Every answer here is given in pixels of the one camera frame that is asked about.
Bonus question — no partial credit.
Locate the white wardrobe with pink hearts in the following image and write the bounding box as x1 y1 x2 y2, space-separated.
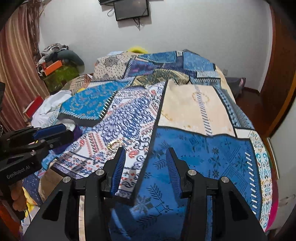
270 102 296 232

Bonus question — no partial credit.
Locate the pile of clothes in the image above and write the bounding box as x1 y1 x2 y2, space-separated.
36 43 84 69

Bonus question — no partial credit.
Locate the orange box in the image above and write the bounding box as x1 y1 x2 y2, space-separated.
44 60 63 76

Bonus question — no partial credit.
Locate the green patterned storage box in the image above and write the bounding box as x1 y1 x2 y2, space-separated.
43 65 79 94

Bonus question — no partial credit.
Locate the purple heart-shaped jewelry box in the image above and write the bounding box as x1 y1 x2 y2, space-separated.
53 123 83 155

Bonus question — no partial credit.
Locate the dark bag on floor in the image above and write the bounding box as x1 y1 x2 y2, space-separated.
226 77 246 98

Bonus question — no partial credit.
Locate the white crumpled cloth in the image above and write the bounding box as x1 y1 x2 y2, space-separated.
31 90 71 128

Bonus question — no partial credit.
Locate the gold bangle bracelet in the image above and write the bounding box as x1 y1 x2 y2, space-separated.
106 139 123 153

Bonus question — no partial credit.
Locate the brown wooden door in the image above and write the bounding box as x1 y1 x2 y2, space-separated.
257 4 296 140

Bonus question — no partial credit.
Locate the black wall television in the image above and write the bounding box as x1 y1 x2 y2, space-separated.
99 0 117 5

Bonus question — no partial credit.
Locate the brown patterned pillow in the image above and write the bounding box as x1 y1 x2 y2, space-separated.
61 74 92 96

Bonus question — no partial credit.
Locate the red box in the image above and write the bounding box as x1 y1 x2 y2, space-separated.
23 96 44 119

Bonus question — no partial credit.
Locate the person's left hand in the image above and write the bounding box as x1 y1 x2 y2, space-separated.
10 181 27 211

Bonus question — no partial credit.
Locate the small black wall monitor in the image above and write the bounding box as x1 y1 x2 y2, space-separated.
114 0 149 21

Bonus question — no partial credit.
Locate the striped brown curtain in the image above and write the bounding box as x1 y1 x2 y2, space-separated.
1 1 49 132

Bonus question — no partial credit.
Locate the blue patchwork bedspread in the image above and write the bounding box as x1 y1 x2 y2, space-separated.
21 49 275 241

